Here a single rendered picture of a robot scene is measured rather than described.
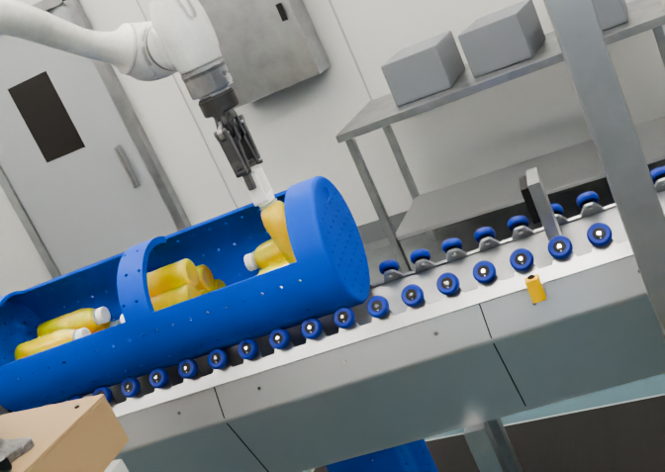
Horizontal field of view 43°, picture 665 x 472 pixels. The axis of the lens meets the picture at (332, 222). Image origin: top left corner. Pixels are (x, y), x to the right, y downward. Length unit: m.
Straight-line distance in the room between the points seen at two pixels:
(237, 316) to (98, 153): 4.22
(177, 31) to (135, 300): 0.57
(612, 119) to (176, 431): 1.14
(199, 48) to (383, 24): 3.37
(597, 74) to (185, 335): 0.98
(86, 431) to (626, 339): 1.01
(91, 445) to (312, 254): 0.53
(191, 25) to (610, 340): 1.00
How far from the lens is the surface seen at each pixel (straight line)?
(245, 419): 1.85
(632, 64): 4.87
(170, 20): 1.64
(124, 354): 1.87
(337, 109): 5.13
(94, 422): 1.53
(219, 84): 1.64
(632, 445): 2.48
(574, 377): 1.78
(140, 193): 5.82
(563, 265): 1.65
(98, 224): 6.09
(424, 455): 2.42
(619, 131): 1.32
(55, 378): 1.98
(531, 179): 1.68
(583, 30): 1.28
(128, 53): 1.74
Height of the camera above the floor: 1.57
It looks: 14 degrees down
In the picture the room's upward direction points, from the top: 24 degrees counter-clockwise
